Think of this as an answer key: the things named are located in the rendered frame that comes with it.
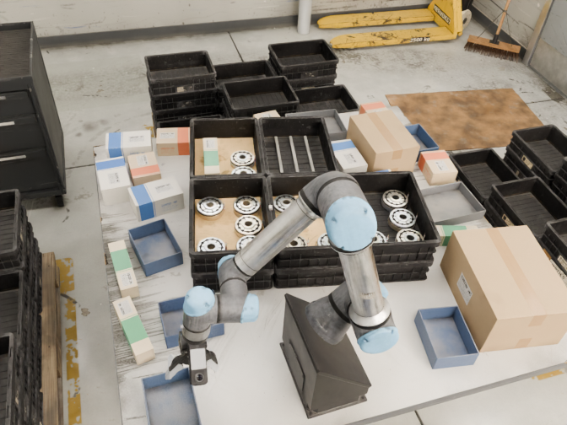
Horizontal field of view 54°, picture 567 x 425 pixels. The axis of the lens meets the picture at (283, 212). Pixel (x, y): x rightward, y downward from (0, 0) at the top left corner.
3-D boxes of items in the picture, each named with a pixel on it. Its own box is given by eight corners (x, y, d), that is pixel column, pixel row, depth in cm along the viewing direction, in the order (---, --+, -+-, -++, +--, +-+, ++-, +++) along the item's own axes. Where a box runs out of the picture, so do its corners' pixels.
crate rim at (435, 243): (441, 246, 201) (443, 242, 199) (360, 250, 197) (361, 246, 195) (410, 174, 229) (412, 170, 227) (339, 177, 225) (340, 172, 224)
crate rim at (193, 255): (276, 255, 194) (276, 250, 192) (188, 259, 190) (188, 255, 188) (265, 180, 222) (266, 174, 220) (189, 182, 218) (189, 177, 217)
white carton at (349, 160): (324, 158, 267) (326, 142, 261) (348, 153, 270) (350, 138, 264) (341, 184, 254) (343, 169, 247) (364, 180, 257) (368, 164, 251)
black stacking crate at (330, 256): (355, 267, 204) (360, 247, 196) (275, 272, 200) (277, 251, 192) (336, 195, 232) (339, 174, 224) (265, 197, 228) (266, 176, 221)
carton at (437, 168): (453, 184, 258) (457, 171, 253) (429, 185, 256) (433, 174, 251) (440, 162, 269) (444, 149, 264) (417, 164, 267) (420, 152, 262)
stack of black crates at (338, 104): (337, 126, 381) (343, 83, 358) (353, 153, 361) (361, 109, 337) (281, 134, 371) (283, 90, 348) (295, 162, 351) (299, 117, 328)
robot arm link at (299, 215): (330, 146, 144) (205, 262, 159) (341, 168, 135) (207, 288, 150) (358, 170, 150) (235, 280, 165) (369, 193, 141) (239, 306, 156)
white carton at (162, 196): (138, 222, 230) (136, 206, 224) (130, 203, 237) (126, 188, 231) (184, 208, 237) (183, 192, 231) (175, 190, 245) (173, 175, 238)
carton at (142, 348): (155, 357, 185) (153, 347, 181) (137, 365, 183) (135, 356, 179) (132, 305, 200) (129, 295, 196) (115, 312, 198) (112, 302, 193)
